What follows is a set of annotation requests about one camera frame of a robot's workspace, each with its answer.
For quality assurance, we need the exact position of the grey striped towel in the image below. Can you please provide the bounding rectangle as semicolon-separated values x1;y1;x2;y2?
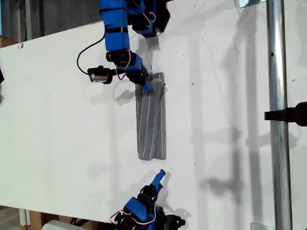
135;71;167;161

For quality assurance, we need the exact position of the white box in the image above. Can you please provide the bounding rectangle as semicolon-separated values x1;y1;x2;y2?
42;219;81;230

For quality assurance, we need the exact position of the white table leg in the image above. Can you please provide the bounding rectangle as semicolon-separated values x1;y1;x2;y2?
19;208;31;227

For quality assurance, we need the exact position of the brown cardboard box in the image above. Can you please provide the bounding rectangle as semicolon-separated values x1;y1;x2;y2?
0;37;19;49

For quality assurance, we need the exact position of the black clamp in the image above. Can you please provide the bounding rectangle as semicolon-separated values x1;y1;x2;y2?
264;102;307;127

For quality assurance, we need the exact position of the short black camera stalk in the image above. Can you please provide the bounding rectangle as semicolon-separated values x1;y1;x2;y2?
102;68;121;85

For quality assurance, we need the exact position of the black camera cable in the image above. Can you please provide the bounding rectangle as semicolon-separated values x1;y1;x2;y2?
76;35;106;75

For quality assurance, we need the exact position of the steel post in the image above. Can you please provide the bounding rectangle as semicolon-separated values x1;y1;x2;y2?
265;0;293;230

